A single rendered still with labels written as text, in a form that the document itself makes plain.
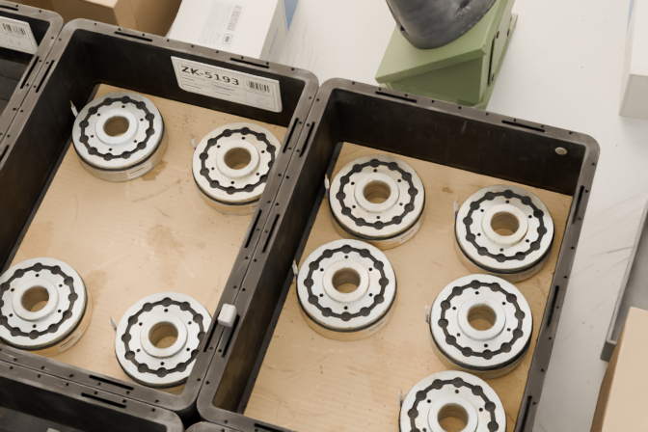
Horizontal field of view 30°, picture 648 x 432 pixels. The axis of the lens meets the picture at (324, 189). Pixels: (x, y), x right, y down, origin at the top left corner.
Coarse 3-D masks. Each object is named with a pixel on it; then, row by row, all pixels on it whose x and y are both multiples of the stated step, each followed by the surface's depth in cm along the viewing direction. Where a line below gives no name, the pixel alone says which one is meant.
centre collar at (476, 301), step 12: (468, 300) 121; (480, 300) 121; (492, 300) 121; (468, 312) 121; (504, 312) 121; (468, 324) 120; (504, 324) 120; (468, 336) 120; (480, 336) 119; (492, 336) 119
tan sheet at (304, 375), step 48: (432, 192) 132; (432, 240) 129; (336, 288) 127; (432, 288) 126; (528, 288) 126; (288, 336) 125; (384, 336) 124; (288, 384) 122; (336, 384) 122; (384, 384) 121
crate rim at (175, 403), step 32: (64, 32) 134; (96, 32) 134; (128, 32) 133; (224, 64) 131; (256, 64) 130; (32, 96) 130; (288, 128) 126; (0, 160) 127; (288, 160) 124; (256, 224) 122; (224, 288) 117; (0, 352) 114; (96, 384) 112; (128, 384) 112; (192, 384) 112
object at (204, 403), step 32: (320, 96) 128; (384, 96) 127; (416, 96) 127; (512, 128) 124; (544, 128) 124; (288, 192) 122; (576, 192) 120; (576, 224) 118; (256, 256) 118; (256, 288) 117; (544, 320) 113; (224, 352) 115; (544, 352) 111; (224, 416) 110
